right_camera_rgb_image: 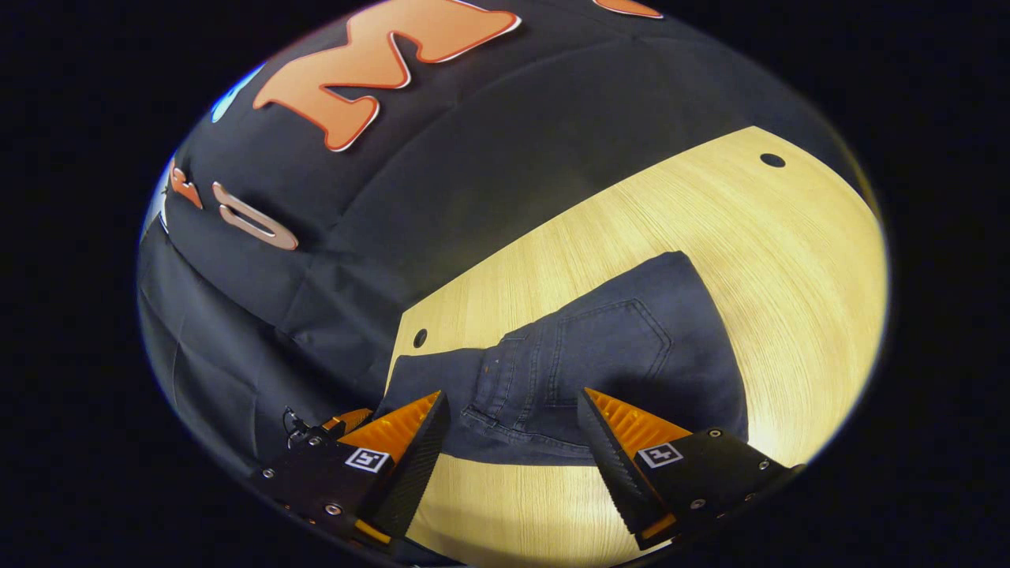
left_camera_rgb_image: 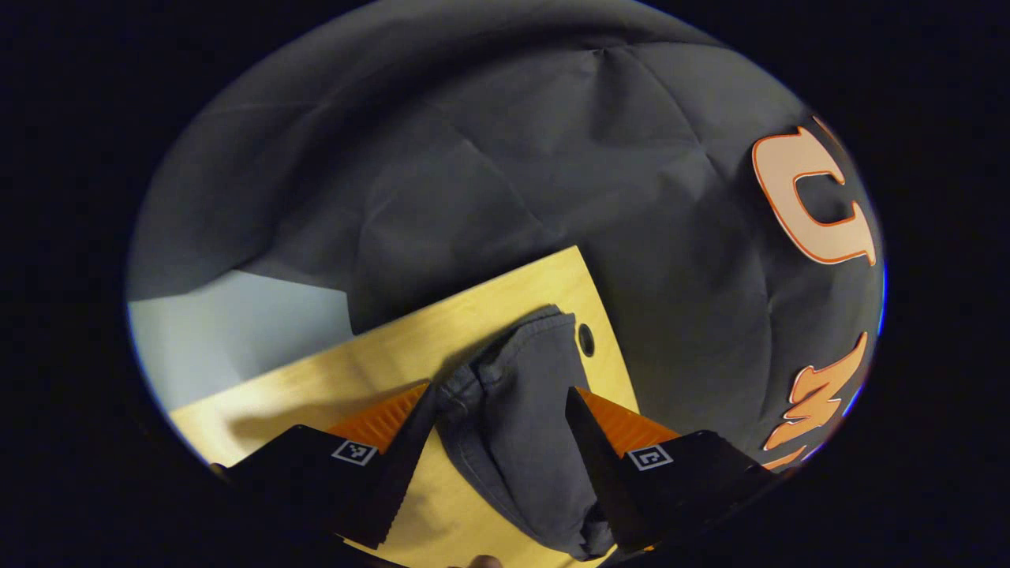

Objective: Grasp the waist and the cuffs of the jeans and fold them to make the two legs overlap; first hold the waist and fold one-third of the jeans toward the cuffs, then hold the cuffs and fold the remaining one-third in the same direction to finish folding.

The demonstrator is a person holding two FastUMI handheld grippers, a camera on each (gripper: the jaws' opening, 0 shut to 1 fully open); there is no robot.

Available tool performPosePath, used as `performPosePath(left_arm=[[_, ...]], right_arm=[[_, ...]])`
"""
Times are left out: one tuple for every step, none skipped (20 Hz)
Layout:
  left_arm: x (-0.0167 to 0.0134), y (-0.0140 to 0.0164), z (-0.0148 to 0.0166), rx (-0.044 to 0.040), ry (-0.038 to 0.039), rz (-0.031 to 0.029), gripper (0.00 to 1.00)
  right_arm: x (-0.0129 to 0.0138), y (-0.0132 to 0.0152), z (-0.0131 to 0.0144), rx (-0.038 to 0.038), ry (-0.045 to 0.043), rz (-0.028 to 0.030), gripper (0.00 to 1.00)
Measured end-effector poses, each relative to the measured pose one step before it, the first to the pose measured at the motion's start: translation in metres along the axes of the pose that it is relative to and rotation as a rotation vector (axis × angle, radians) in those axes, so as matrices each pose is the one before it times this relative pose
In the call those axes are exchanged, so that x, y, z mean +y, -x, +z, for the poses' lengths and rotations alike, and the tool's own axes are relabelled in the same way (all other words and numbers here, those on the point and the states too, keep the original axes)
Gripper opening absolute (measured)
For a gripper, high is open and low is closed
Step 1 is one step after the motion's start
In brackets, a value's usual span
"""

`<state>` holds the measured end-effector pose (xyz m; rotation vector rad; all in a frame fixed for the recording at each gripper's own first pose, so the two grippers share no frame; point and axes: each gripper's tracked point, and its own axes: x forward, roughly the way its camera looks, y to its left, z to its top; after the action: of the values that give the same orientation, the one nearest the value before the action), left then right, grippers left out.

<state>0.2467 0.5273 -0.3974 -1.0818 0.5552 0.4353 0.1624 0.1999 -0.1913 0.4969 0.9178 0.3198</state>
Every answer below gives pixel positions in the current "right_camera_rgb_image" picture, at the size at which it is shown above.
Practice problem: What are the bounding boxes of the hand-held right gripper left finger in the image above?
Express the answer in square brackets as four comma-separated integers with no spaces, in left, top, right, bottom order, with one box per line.
[249,390,452,553]

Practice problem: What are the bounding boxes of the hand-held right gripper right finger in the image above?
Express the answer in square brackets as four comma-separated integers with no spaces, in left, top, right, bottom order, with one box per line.
[576,387,806,551]

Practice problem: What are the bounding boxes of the dark grey jeans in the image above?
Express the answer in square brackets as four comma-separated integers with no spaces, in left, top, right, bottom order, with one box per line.
[372,251,750,468]

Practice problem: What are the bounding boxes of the black backdrop cloth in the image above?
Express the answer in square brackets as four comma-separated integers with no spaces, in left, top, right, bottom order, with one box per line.
[136,0,873,478]

